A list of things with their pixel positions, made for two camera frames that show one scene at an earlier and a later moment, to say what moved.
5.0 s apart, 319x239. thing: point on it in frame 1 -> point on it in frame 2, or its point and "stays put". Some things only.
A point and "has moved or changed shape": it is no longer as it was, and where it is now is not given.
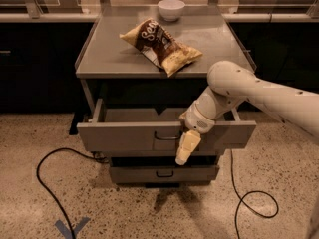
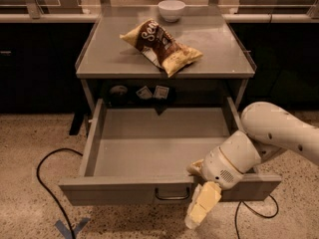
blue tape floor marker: x=67 y=232 stays put
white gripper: x=196 y=120 -> x=215 y=167
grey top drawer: x=149 y=131 has moved or changed shape
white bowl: x=170 y=9 stays put
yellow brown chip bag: x=166 y=52 stays put
